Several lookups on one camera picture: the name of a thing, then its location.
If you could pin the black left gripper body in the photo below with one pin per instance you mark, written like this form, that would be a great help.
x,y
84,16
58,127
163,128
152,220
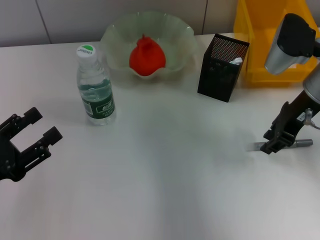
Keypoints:
x,y
10,162

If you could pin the black mesh pen holder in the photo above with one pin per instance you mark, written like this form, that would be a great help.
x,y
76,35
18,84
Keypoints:
x,y
215,80

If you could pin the clear plastic water bottle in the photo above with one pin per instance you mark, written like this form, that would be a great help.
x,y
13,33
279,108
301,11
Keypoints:
x,y
97,75

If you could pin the orange fruit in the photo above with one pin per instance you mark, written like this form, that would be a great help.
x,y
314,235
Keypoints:
x,y
147,57

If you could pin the mint green pen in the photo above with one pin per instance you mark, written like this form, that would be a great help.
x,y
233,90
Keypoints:
x,y
236,61

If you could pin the yellow plastic storage bin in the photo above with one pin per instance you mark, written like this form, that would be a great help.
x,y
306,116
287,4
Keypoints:
x,y
257,37

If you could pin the green glass fruit bowl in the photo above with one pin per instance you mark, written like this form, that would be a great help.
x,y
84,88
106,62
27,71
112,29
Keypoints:
x,y
175,37

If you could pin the silver marker pen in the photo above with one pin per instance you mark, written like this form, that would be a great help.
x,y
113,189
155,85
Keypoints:
x,y
303,142

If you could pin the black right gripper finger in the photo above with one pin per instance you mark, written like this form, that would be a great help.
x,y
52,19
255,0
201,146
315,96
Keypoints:
x,y
275,146
270,135

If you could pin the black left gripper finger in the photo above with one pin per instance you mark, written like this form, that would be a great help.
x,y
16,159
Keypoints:
x,y
53,136
33,115

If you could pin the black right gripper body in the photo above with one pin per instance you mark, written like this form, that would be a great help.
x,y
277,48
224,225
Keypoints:
x,y
292,117

